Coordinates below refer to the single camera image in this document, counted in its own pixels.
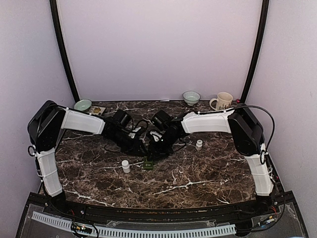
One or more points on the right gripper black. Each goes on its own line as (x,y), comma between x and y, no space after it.
(156,152)

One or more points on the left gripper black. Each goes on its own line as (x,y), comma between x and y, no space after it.
(134,148)

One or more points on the green weekly pill organizer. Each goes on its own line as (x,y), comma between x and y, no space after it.
(148,165)

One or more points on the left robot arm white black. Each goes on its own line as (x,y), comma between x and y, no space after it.
(45,126)

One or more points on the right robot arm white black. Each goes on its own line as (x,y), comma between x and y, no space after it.
(245,129)

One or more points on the white pill bottle front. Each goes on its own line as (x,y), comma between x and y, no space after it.
(125,166)

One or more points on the patterned coaster under bowl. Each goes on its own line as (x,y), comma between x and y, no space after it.
(96,110)

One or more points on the pale green bowl left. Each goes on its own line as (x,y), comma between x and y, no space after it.
(83,105)

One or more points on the pale green bowl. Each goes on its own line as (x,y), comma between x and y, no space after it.
(83,105)
(191,97)

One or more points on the pale green bowl right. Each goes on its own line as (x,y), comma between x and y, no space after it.
(191,97)

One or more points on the cream ceramic mug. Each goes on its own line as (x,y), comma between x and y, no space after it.
(221,102)

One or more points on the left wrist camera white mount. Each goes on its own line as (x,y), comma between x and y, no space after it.
(140,127)

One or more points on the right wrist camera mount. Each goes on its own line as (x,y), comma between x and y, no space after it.
(154,136)

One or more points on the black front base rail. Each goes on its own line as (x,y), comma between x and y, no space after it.
(96,213)

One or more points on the white slotted cable duct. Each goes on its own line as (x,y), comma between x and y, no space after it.
(130,230)

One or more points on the left black frame post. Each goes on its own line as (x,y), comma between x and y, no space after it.
(62,49)

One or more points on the black frame post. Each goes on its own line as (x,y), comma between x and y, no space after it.
(256,51)
(62,49)

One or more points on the right black frame post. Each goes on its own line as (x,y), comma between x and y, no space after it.
(256,51)

